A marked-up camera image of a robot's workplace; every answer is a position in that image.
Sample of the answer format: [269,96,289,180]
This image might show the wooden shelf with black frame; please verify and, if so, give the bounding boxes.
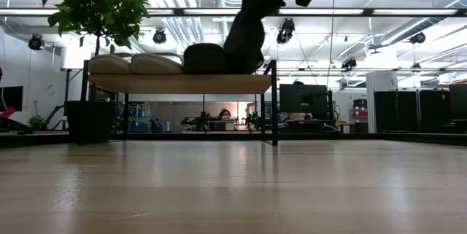
[80,58,280,147]

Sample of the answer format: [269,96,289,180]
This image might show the grey slide sandal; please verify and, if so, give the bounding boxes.
[87,53,134,75]
[130,53,185,75]

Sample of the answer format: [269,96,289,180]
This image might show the black ceiling spotlight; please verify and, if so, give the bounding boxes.
[341,58,358,71]
[275,17,296,45]
[28,34,46,52]
[409,31,427,46]
[152,28,168,45]

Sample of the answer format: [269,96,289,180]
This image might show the black desk monitor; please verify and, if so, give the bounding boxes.
[279,83,329,115]

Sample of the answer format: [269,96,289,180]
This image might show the black and red equipment stack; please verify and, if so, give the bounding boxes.
[351,98,369,133]

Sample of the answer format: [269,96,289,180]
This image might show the blue bin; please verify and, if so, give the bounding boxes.
[150,117,165,134]

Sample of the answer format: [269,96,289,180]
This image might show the green leafy plant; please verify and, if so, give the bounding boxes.
[42,0,151,102]

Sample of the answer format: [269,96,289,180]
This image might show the dark partition panels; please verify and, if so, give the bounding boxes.
[373,88,450,134]

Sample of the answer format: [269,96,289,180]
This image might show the black plant pot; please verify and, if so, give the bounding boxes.
[64,99,117,144]

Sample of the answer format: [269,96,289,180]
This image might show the black cabinet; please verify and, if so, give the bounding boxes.
[448,83,467,135]

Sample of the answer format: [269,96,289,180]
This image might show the small green plant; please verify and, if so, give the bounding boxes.
[28,114,47,131]

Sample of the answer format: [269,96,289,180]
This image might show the black overhead frame beam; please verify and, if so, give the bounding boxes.
[0,7,467,18]

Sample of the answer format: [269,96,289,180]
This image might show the black rail behind table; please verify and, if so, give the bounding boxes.
[0,131,467,147]

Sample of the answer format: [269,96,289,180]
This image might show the black background rig frame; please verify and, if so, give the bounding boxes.
[60,66,467,118]

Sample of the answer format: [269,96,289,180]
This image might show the black wall monitor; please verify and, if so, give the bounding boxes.
[0,85,24,113]

